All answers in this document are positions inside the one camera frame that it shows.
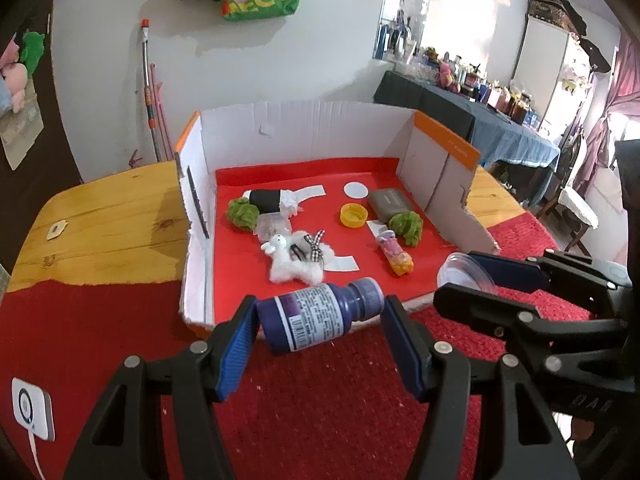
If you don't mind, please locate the pink toy figure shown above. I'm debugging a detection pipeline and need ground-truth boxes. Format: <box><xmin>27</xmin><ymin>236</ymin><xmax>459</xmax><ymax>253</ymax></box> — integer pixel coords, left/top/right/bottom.
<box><xmin>437</xmin><ymin>60</ymin><xmax>461</xmax><ymax>92</ymax></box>

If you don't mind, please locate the orange cardboard box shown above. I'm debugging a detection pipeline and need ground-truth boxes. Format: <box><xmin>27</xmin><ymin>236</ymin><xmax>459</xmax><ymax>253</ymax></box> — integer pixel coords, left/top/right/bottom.
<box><xmin>174</xmin><ymin>99</ymin><xmax>502</xmax><ymax>341</ymax></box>

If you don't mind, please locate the pink thin stick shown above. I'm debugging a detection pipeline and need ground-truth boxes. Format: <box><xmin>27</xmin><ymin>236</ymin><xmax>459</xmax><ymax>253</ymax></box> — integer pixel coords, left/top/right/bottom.
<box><xmin>150</xmin><ymin>62</ymin><xmax>174</xmax><ymax>161</ymax></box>

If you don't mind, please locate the mop handle with orange cap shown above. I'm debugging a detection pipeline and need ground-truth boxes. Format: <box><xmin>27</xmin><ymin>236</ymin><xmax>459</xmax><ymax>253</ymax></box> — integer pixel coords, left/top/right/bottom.
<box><xmin>140</xmin><ymin>18</ymin><xmax>163</xmax><ymax>163</ymax></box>

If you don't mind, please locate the pink plush toy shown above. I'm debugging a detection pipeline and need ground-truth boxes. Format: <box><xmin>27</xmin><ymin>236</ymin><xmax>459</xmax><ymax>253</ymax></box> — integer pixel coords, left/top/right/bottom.
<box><xmin>0</xmin><ymin>35</ymin><xmax>23</xmax><ymax>66</ymax></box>

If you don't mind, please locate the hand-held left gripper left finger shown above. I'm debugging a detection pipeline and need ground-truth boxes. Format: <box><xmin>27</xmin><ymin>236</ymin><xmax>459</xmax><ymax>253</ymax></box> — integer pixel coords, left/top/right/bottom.
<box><xmin>62</xmin><ymin>295</ymin><xmax>258</xmax><ymax>480</ymax></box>

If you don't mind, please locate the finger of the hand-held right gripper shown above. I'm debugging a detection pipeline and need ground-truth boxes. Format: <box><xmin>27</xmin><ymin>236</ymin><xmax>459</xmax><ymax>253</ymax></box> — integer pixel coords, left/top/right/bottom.
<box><xmin>470</xmin><ymin>248</ymin><xmax>629</xmax><ymax>312</ymax></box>
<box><xmin>433</xmin><ymin>283</ymin><xmax>630</xmax><ymax>395</ymax></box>

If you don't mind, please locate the peach plush toy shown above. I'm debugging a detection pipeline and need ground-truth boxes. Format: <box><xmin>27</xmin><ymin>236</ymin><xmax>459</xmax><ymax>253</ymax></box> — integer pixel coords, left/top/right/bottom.
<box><xmin>2</xmin><ymin>62</ymin><xmax>28</xmax><ymax>113</ymax></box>

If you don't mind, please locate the white rounded device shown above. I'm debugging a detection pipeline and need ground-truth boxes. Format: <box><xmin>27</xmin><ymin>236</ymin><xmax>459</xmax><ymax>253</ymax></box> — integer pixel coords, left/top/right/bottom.
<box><xmin>11</xmin><ymin>377</ymin><xmax>56</xmax><ymax>442</ymax></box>

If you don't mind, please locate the wall mirror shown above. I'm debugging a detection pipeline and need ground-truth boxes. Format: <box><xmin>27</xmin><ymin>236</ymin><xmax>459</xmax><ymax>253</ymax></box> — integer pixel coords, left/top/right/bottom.
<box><xmin>372</xmin><ymin>0</ymin><xmax>438</xmax><ymax>63</ymax></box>

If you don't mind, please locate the dark brown door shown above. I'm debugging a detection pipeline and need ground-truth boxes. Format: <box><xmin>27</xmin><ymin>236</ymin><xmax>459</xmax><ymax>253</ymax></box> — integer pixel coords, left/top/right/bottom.
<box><xmin>0</xmin><ymin>0</ymin><xmax>83</xmax><ymax>271</ymax></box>

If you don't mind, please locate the yellow bottle cap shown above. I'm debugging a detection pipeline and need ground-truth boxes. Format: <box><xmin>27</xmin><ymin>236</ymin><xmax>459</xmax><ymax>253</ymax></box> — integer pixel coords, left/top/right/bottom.
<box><xmin>340</xmin><ymin>203</ymin><xmax>369</xmax><ymax>229</ymax></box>

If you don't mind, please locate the beige hanging organizer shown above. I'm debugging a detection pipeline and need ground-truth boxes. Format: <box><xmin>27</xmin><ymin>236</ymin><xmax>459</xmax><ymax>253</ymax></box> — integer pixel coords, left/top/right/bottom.
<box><xmin>0</xmin><ymin>77</ymin><xmax>45</xmax><ymax>171</ymax></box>

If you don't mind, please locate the chair with white cushion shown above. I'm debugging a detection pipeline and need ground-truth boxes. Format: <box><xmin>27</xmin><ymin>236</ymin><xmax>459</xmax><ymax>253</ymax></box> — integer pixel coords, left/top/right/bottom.
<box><xmin>537</xmin><ymin>135</ymin><xmax>601</xmax><ymax>251</ymax></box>

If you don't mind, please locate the small clear lidded container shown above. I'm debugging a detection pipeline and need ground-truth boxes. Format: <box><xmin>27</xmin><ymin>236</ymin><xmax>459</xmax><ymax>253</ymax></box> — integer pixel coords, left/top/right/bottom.
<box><xmin>254</xmin><ymin>211</ymin><xmax>292</xmax><ymax>241</ymax></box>

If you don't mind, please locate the white cable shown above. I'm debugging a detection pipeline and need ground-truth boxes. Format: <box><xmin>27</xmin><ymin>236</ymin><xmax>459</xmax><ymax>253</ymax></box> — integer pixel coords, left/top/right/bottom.
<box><xmin>27</xmin><ymin>432</ymin><xmax>48</xmax><ymax>480</ymax></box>

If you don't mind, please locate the white refrigerator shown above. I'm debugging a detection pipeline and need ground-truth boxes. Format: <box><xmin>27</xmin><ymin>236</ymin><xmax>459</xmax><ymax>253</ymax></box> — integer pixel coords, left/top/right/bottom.
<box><xmin>511</xmin><ymin>15</ymin><xmax>596</xmax><ymax>131</ymax></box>

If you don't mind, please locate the small doll figurine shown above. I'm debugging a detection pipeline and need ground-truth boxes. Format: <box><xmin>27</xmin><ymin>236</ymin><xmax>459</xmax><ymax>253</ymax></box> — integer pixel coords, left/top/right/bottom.
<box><xmin>376</xmin><ymin>229</ymin><xmax>416</xmax><ymax>277</ymax></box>

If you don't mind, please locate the red knit blanket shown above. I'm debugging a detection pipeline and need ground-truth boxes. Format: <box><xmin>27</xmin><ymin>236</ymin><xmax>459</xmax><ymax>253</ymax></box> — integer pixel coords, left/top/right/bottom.
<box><xmin>0</xmin><ymin>210</ymin><xmax>596</xmax><ymax>480</ymax></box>

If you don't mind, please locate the dark cloth covered side table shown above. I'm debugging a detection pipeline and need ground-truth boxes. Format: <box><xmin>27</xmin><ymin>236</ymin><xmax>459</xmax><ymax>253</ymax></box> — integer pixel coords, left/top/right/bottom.
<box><xmin>374</xmin><ymin>70</ymin><xmax>561</xmax><ymax>186</ymax></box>

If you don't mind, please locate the green plush toy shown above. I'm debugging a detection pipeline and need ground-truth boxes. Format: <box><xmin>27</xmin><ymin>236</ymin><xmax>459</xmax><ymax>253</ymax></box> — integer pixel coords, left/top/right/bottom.
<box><xmin>20</xmin><ymin>31</ymin><xmax>47</xmax><ymax>78</ymax></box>

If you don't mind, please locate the black tube with white tissue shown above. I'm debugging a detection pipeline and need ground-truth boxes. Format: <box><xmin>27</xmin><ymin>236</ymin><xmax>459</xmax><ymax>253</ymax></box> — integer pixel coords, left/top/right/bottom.
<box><xmin>243</xmin><ymin>189</ymin><xmax>306</xmax><ymax>218</ymax></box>

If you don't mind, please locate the white fluffy plush toy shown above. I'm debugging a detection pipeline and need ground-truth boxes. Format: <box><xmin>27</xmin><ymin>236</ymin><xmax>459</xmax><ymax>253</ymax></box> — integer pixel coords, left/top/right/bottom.
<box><xmin>261</xmin><ymin>230</ymin><xmax>326</xmax><ymax>283</ymax></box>

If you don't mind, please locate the row of bottles and jars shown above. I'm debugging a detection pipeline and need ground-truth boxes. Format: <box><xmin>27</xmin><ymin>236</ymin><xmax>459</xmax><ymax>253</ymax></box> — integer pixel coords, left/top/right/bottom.
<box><xmin>395</xmin><ymin>47</ymin><xmax>543</xmax><ymax>128</ymax></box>

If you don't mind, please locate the dark patterned case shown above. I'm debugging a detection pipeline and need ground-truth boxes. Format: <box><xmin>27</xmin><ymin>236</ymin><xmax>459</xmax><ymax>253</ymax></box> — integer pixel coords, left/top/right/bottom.
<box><xmin>527</xmin><ymin>0</ymin><xmax>586</xmax><ymax>33</ymax></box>

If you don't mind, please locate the clear round lid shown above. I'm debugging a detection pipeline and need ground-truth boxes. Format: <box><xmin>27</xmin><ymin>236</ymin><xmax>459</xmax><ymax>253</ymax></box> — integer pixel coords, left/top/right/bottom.
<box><xmin>437</xmin><ymin>252</ymin><xmax>498</xmax><ymax>297</ymax></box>

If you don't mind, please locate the black hanging cloth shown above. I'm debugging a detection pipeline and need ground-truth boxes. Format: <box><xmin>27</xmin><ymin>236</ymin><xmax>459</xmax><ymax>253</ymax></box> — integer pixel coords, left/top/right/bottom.
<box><xmin>580</xmin><ymin>37</ymin><xmax>612</xmax><ymax>73</ymax></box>

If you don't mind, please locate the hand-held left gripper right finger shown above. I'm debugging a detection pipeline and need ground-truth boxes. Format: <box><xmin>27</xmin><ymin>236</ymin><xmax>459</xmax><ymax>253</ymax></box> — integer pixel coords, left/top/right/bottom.
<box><xmin>381</xmin><ymin>295</ymin><xmax>583</xmax><ymax>480</ymax></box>

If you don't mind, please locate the pink curtain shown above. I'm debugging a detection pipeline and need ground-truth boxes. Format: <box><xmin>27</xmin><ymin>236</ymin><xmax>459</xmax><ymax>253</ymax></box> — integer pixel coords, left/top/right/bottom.
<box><xmin>575</xmin><ymin>35</ymin><xmax>636</xmax><ymax>196</ymax></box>

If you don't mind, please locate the grey eyeshadow case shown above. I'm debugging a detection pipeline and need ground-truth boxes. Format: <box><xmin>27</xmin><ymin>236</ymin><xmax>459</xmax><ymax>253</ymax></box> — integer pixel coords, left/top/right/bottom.
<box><xmin>368</xmin><ymin>188</ymin><xmax>413</xmax><ymax>221</ymax></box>

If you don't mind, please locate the blue bottle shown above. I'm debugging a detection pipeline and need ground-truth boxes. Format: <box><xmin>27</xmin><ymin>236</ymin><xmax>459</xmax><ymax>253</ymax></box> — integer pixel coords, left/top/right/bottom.
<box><xmin>256</xmin><ymin>277</ymin><xmax>386</xmax><ymax>357</ymax></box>

